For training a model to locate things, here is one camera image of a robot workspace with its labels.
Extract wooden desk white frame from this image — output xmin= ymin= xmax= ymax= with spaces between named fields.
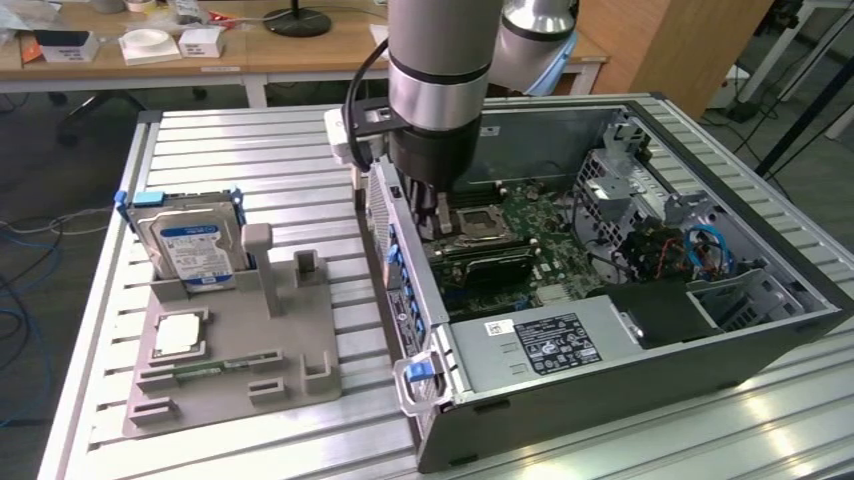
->
xmin=244 ymin=0 xmax=610 ymax=109
xmin=0 ymin=0 xmax=252 ymax=96

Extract blue floor cable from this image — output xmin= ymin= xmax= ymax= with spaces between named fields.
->
xmin=0 ymin=227 xmax=56 ymax=429

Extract CPU socket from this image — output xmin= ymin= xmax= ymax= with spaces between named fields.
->
xmin=452 ymin=204 xmax=512 ymax=247

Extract hard disk in blue carrier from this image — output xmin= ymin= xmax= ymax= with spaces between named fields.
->
xmin=112 ymin=187 xmax=252 ymax=296

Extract perforated metal drive cage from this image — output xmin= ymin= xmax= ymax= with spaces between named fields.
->
xmin=572 ymin=119 xmax=659 ymax=241

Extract white box black lid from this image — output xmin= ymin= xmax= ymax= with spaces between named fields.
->
xmin=32 ymin=28 xmax=101 ymax=64

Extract silver finned chipset heatsink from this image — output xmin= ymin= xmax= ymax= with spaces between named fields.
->
xmin=532 ymin=285 xmax=576 ymax=306

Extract white floor cable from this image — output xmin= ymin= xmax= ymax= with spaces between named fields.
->
xmin=0 ymin=208 xmax=112 ymax=236

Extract black camera cable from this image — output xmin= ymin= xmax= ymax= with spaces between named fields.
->
xmin=343 ymin=38 xmax=394 ymax=174

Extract grey metal disk bay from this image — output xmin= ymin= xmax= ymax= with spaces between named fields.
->
xmin=686 ymin=267 xmax=813 ymax=334

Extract black chair base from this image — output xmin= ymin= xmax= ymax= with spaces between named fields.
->
xmin=53 ymin=92 xmax=152 ymax=147

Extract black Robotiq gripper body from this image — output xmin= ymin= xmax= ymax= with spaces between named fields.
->
xmin=388 ymin=119 xmax=483 ymax=196

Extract green motherboard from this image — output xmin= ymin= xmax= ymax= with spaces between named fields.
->
xmin=399 ymin=169 xmax=615 ymax=324

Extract grey power supply unit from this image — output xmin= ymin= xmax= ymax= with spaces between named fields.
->
xmin=447 ymin=294 xmax=647 ymax=394

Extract wooden cabinet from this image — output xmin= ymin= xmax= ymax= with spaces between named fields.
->
xmin=590 ymin=0 xmax=779 ymax=121

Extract orange flat box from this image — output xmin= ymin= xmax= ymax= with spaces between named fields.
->
xmin=17 ymin=33 xmax=43 ymax=69

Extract green RAM stick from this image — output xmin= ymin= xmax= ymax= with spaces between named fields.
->
xmin=169 ymin=352 xmax=279 ymax=381

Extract white square tape holder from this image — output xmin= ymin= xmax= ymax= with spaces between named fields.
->
xmin=117 ymin=27 xmax=183 ymax=67

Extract white paper sheets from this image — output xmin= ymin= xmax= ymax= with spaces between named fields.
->
xmin=368 ymin=23 xmax=391 ymax=60

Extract small white box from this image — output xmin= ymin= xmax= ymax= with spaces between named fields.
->
xmin=176 ymin=27 xmax=227 ymax=59

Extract blue SATA wire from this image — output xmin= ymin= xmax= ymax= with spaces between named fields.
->
xmin=686 ymin=223 xmax=737 ymax=281

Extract grey plastic parts rack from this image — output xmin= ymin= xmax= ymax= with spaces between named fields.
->
xmin=121 ymin=222 xmax=343 ymax=441

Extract black slanted stand pole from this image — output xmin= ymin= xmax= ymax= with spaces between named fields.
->
xmin=753 ymin=9 xmax=854 ymax=181

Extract black plastic cover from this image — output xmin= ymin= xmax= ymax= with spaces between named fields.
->
xmin=607 ymin=278 xmax=727 ymax=349

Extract open black PC case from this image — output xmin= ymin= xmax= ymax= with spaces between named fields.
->
xmin=350 ymin=91 xmax=854 ymax=474

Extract black round lamp base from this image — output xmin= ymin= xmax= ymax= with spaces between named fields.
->
xmin=262 ymin=0 xmax=334 ymax=39

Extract silver CPU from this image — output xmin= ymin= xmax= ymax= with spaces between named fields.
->
xmin=153 ymin=314 xmax=204 ymax=357

